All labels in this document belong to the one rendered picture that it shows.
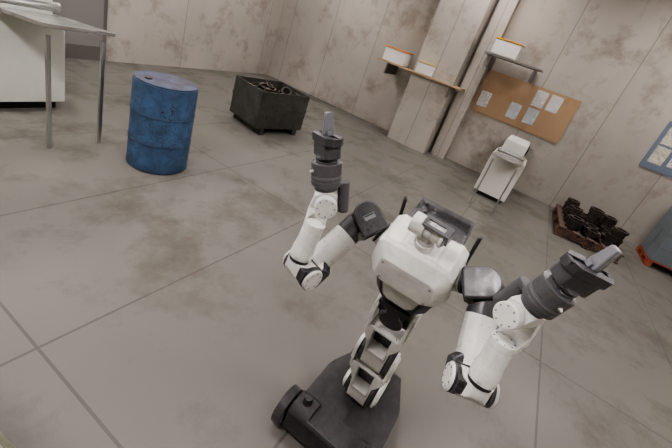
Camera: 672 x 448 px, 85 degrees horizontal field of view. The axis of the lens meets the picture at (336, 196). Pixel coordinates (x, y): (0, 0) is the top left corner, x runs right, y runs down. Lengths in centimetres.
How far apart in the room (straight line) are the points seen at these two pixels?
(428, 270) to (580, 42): 735
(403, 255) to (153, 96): 303
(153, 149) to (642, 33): 760
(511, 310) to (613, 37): 754
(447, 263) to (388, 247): 18
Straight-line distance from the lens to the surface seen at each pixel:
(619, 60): 826
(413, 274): 116
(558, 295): 93
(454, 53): 787
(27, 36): 505
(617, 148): 831
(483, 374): 107
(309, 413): 204
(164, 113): 380
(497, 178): 681
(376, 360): 175
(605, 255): 93
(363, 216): 121
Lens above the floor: 186
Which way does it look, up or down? 24 degrees down
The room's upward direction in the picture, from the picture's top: 20 degrees clockwise
